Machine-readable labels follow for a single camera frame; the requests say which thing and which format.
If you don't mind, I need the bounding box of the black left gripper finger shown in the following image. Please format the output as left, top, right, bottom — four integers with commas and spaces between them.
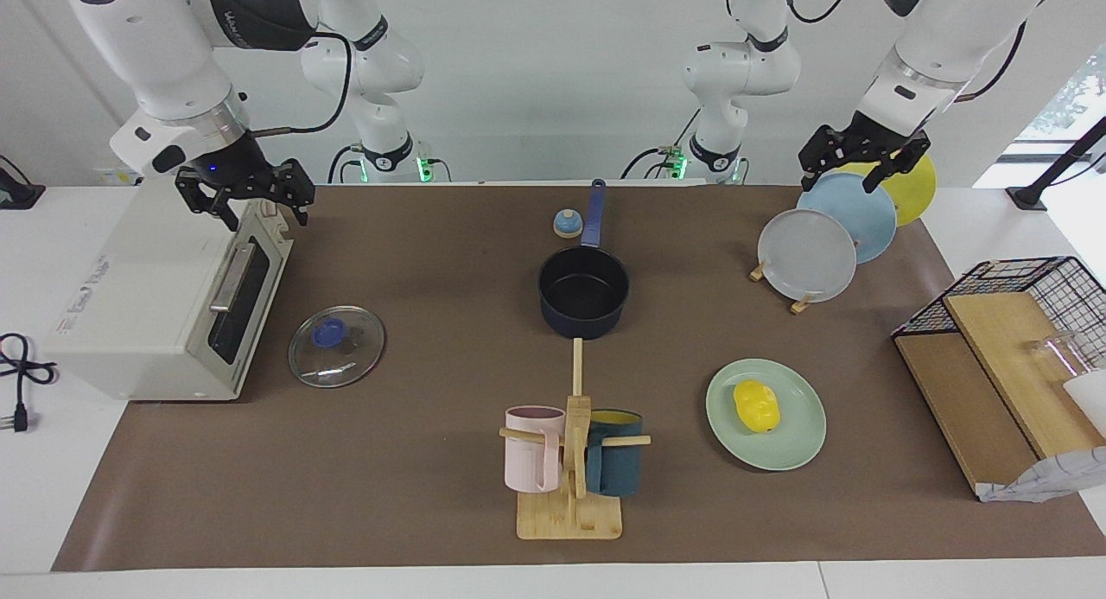
798, 128, 837, 192
864, 132, 931, 194

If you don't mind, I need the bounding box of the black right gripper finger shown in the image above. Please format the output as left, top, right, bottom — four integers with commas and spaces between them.
175, 169, 242, 232
278, 160, 315, 228

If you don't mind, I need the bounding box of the glass lid with blue knob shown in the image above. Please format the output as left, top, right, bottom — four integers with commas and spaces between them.
288, 305, 386, 389

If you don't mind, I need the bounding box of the yellow potato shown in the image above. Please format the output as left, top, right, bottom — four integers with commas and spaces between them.
733, 379, 781, 434

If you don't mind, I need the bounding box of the yellow plate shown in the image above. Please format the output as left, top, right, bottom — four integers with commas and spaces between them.
842, 152, 938, 228

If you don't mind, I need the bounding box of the light blue plate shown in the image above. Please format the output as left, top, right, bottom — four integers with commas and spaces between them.
796, 173, 898, 264

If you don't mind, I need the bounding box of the grey plate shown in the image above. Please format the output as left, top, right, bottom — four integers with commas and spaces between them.
758, 208, 858, 303

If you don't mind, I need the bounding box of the wooden plate rack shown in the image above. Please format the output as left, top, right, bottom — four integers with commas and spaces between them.
749, 258, 817, 315

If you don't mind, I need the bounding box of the mint green plate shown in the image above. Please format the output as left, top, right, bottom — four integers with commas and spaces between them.
705, 358, 828, 472

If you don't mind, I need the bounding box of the white toaster oven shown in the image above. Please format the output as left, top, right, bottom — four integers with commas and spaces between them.
43, 175, 295, 403

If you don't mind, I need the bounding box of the black table clamp stand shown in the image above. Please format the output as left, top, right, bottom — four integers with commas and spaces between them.
0, 154, 46, 211

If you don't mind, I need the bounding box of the light bamboo board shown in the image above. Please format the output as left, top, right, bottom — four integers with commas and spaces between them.
942, 292, 1106, 460

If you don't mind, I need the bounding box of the clear glass jug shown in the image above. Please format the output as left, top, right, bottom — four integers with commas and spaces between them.
1024, 331, 1094, 384

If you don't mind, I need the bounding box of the dark blue saucepan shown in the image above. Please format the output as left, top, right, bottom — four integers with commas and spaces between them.
537, 179, 632, 341

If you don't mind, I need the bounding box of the brown table mat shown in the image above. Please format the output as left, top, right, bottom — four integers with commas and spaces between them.
52, 184, 1106, 572

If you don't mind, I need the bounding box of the white plastic cup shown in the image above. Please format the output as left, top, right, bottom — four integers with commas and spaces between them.
1063, 370, 1106, 436

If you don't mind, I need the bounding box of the crumpled white paper bag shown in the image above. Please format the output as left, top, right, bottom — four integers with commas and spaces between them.
976, 446, 1106, 503

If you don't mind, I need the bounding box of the pink mug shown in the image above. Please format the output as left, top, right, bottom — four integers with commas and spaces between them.
504, 405, 567, 494

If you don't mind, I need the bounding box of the dark teal mug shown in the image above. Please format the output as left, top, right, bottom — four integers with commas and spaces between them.
585, 409, 645, 498

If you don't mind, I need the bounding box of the wooden mug tree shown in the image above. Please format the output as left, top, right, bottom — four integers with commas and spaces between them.
499, 338, 652, 541

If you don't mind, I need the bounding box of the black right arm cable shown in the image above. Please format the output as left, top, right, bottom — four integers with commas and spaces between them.
251, 33, 353, 137

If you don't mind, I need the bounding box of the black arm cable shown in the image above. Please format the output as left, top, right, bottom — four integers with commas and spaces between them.
952, 20, 1029, 103
251, 33, 353, 137

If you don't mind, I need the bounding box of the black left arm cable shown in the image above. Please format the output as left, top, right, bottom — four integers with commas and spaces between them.
952, 20, 1029, 103

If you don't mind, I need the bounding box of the white wall socket box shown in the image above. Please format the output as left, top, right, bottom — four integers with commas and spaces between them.
93, 160, 143, 187

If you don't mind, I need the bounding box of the black wire basket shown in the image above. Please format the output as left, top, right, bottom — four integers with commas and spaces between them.
892, 256, 1106, 371

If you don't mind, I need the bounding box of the black power cord with plug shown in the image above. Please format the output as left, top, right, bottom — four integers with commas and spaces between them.
0, 333, 60, 434

